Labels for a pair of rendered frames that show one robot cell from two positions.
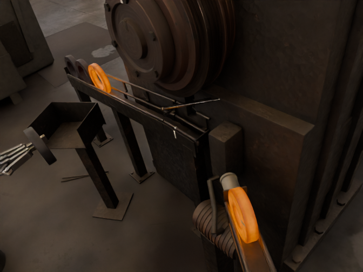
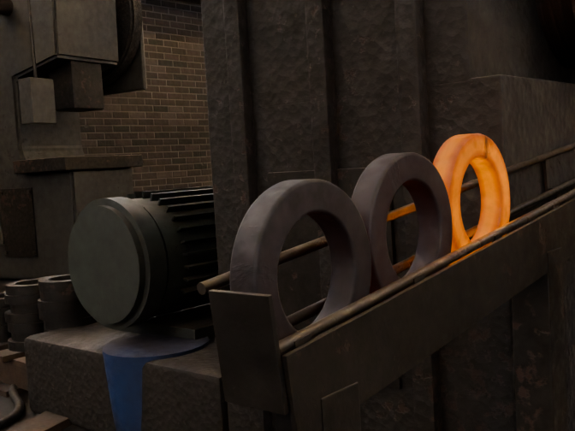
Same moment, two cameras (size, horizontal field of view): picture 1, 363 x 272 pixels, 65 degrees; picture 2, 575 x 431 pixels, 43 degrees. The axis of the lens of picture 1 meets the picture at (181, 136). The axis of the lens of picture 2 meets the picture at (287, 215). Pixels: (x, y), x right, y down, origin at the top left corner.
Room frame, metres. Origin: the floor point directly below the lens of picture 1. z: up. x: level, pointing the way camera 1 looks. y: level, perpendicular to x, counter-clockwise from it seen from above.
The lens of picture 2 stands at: (2.00, 1.30, 0.74)
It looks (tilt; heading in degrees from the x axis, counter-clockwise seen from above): 4 degrees down; 255
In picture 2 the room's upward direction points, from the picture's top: 3 degrees counter-clockwise
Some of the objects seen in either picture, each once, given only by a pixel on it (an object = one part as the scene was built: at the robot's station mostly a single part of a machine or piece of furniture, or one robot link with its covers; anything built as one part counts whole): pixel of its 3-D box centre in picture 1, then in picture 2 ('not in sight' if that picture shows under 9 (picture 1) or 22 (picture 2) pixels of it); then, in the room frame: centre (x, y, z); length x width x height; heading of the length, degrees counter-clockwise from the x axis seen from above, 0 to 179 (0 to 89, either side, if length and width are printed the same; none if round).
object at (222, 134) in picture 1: (227, 154); not in sight; (0.72, -0.15, 0.68); 0.11 x 0.08 x 0.24; 125
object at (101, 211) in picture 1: (90, 166); not in sight; (1.14, 0.52, 0.36); 0.26 x 0.20 x 0.72; 70
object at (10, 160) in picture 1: (15, 159); not in sight; (0.77, 0.58, 0.81); 0.11 x 0.01 x 0.04; 124
